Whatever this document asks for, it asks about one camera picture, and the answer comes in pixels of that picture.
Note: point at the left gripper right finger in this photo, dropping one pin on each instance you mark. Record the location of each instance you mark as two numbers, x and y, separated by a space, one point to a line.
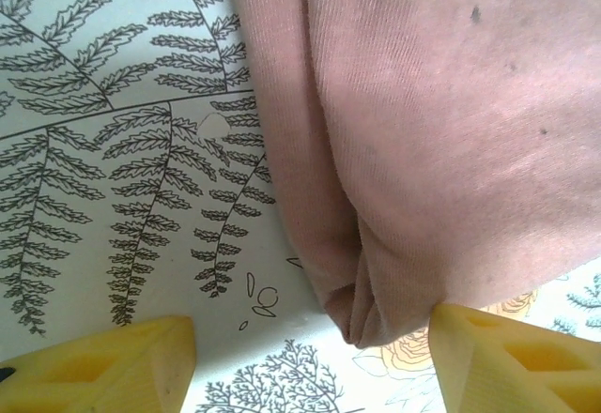
516 366

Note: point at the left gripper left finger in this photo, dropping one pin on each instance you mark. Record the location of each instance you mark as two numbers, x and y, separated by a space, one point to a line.
117 371

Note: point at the pink t-shirt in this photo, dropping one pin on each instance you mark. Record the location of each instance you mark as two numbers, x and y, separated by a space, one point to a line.
446 150

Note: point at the floral tablecloth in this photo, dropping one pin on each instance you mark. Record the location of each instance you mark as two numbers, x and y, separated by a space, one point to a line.
117 150

